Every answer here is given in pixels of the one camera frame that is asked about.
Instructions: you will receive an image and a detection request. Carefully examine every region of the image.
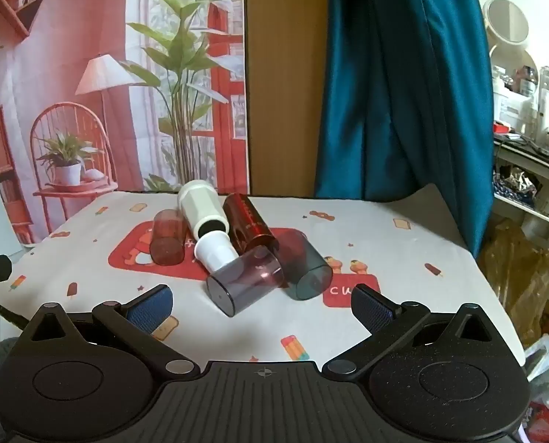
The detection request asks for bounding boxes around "dark teal translucent cup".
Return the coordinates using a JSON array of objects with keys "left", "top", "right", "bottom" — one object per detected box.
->
[{"left": 274, "top": 232, "right": 334, "bottom": 302}]

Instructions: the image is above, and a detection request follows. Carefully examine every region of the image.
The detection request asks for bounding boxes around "purple translucent cup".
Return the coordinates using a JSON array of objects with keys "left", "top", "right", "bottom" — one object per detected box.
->
[{"left": 205, "top": 246, "right": 286, "bottom": 318}]

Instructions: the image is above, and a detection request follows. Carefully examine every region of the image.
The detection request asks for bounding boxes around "small white cup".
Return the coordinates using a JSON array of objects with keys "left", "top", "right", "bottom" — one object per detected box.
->
[{"left": 194, "top": 233, "right": 241, "bottom": 272}]

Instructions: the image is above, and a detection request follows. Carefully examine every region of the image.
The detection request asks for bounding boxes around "printed room wall tapestry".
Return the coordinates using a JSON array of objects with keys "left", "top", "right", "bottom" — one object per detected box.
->
[{"left": 0, "top": 0, "right": 250, "bottom": 246}]

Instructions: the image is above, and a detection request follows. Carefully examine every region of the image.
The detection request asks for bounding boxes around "white ribbed cup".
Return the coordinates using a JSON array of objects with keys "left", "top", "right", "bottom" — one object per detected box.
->
[{"left": 177, "top": 180, "right": 231, "bottom": 239}]

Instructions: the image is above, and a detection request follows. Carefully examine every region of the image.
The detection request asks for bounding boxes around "round white mirror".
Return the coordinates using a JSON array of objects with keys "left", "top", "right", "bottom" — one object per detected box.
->
[{"left": 482, "top": 0, "right": 532, "bottom": 48}]

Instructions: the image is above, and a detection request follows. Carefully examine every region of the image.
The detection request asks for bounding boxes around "printed white tablecloth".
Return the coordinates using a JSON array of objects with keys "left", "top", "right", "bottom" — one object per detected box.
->
[{"left": 0, "top": 183, "right": 527, "bottom": 365}]

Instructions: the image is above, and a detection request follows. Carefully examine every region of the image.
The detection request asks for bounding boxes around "brown translucent cup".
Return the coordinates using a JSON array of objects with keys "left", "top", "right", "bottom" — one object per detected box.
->
[{"left": 149, "top": 209, "right": 189, "bottom": 267}]

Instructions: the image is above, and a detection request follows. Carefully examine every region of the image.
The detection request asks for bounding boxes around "white wire shelf rack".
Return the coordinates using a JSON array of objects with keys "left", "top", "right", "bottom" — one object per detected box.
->
[{"left": 492, "top": 134, "right": 549, "bottom": 222}]

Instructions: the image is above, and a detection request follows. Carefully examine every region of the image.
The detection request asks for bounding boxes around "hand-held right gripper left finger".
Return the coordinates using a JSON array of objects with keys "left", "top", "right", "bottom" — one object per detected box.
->
[{"left": 25, "top": 285, "right": 201, "bottom": 376}]

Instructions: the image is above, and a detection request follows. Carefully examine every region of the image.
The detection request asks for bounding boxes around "yellow-brown plastic bag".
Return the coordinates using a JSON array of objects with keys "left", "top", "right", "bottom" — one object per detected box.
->
[{"left": 479, "top": 220, "right": 549, "bottom": 348}]

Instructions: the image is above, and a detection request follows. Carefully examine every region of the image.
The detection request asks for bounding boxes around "brown cardboard panel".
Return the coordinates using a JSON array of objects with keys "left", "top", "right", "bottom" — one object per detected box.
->
[{"left": 243, "top": 0, "right": 331, "bottom": 197}]

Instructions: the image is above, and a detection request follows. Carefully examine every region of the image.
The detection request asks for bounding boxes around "dark red cup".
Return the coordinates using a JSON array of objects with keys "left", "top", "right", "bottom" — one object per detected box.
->
[{"left": 222, "top": 194, "right": 280, "bottom": 255}]

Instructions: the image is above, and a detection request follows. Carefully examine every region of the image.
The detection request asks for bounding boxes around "row of white bottles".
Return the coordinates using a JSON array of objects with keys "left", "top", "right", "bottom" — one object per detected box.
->
[{"left": 491, "top": 48, "right": 549, "bottom": 155}]

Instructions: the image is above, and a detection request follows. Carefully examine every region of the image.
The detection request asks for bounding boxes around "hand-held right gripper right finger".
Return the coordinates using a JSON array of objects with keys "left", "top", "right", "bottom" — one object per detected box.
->
[{"left": 321, "top": 285, "right": 501, "bottom": 376}]

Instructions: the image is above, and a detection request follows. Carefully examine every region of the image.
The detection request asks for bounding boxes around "teal curtain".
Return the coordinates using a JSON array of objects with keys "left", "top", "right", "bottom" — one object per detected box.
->
[{"left": 314, "top": 0, "right": 495, "bottom": 259}]

